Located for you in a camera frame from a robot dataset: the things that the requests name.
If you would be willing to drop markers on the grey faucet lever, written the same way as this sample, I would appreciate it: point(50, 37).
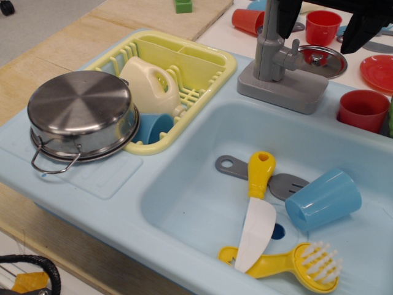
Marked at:
point(293, 58)

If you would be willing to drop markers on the grey toy utensil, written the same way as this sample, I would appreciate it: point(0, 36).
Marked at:
point(378, 47)

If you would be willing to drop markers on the yellow handled toy knife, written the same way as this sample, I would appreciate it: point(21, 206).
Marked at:
point(260, 218)

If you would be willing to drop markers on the stainless steel pot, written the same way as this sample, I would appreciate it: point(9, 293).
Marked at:
point(82, 116)

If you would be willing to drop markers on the grey toy faucet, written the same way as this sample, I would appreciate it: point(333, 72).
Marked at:
point(266, 79)

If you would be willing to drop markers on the plywood board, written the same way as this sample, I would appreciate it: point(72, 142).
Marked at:
point(75, 45)

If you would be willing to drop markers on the light blue toy sink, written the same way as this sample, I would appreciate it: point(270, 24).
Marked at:
point(135, 224)

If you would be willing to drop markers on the green block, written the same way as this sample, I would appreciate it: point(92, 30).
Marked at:
point(183, 6)

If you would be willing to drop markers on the cream toy detergent bottle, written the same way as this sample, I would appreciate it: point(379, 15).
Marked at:
point(153, 89)

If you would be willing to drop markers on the yellow dish brush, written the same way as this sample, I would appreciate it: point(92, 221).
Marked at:
point(312, 264)

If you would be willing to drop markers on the grey toy spatula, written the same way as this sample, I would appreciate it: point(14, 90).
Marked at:
point(282, 186)

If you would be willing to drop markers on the blue cup in rack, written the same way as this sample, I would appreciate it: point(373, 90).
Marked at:
point(151, 126)

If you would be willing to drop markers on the red upright cup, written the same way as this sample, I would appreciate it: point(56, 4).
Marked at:
point(321, 27)

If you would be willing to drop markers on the red cup in holder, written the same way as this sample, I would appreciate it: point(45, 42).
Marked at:
point(364, 109)

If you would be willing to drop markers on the red plate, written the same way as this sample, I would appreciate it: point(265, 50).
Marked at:
point(377, 72)

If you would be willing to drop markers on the light blue plate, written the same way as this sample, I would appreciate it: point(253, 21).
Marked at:
point(257, 5)

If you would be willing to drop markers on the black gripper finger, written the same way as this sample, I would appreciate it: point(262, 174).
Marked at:
point(361, 29)
point(285, 14)

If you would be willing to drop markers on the yellow dish rack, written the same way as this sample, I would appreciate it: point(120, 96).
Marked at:
point(198, 70)

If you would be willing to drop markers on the black caster wheel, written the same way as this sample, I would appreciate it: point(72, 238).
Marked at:
point(7, 8)

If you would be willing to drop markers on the blue cup in sink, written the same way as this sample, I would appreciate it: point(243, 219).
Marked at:
point(332, 196)

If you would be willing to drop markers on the steel pot lid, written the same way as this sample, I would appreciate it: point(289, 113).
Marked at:
point(323, 61)

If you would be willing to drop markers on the red cup lying down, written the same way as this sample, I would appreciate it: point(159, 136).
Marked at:
point(248, 20)

